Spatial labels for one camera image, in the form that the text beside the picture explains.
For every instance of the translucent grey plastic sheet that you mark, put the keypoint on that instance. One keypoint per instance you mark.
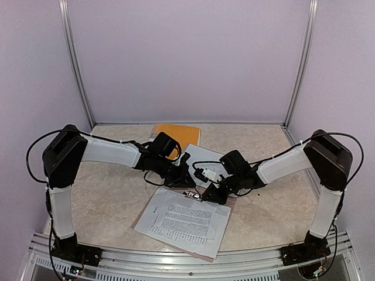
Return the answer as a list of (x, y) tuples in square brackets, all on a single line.
[(228, 203)]

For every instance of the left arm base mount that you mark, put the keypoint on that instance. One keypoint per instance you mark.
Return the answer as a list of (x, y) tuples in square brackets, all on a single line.
[(77, 253)]

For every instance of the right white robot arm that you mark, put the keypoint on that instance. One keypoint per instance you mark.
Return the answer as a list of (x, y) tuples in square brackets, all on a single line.
[(322, 153)]

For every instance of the left aluminium frame post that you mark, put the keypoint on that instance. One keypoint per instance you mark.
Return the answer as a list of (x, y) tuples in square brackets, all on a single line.
[(72, 54)]

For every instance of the orange file folder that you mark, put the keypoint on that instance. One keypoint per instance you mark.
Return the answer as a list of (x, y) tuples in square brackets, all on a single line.
[(181, 133)]

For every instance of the white printed paper sheets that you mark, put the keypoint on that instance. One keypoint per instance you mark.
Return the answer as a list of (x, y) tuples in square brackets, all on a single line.
[(210, 161)]

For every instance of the remaining white paper stack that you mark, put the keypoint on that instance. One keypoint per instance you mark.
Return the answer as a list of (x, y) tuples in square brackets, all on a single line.
[(184, 224)]

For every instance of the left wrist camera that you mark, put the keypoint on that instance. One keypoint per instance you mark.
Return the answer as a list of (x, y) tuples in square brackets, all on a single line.
[(184, 158)]

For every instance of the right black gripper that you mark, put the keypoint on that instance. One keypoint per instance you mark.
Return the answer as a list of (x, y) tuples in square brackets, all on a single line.
[(215, 196)]

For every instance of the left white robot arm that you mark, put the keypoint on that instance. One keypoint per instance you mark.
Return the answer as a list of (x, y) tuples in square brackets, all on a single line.
[(71, 150)]

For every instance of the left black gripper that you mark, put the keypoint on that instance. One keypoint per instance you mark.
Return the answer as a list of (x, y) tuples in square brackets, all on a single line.
[(184, 176)]

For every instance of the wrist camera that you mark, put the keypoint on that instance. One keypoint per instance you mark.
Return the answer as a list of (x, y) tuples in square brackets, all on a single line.
[(184, 158), (205, 175)]

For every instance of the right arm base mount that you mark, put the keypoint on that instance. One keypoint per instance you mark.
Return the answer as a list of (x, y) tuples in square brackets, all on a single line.
[(300, 253)]

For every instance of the aluminium frame post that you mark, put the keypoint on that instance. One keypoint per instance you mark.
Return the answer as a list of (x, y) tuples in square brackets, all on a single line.
[(303, 62), (72, 54)]

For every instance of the right aluminium frame post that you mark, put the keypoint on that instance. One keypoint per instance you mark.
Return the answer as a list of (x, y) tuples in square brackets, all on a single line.
[(303, 62)]

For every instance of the front aluminium rail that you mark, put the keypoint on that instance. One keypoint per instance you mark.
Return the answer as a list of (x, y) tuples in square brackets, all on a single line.
[(252, 264)]

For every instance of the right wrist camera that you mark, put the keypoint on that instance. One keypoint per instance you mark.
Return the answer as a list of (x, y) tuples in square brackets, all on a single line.
[(205, 175)]

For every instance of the metal clip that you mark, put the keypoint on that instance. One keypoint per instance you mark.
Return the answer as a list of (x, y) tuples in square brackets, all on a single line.
[(192, 195)]

